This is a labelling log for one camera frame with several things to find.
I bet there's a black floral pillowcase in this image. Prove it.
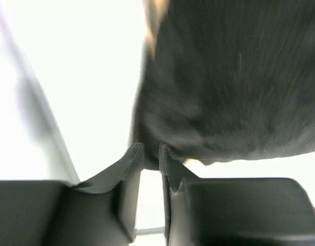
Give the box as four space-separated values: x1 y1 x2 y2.
134 1 315 170

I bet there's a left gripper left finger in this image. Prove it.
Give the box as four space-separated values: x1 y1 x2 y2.
0 143 144 245

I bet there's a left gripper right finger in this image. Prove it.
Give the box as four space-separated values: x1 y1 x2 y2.
159 144 315 246

